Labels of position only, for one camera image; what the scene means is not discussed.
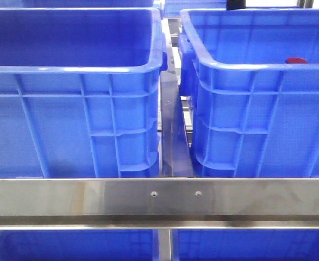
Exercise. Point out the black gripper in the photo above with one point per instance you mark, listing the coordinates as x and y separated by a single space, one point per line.
235 4

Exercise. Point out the red push button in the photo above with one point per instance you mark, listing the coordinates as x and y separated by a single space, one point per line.
296 60

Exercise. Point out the blue bin with buttons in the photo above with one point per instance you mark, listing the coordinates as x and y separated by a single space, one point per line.
79 92

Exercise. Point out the far blue crate top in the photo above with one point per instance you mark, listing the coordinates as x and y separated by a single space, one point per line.
172 8

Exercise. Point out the blue bin at left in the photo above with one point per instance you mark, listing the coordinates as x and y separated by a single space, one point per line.
253 115

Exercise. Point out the blue bin lower right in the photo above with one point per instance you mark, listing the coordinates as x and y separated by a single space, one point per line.
247 244

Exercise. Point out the blue bin lower left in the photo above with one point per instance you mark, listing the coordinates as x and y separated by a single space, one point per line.
79 245

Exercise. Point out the stainless steel shelf rail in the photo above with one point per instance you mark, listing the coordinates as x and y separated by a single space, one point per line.
126 203

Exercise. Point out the left rail screw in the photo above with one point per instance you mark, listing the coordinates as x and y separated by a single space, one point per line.
154 194

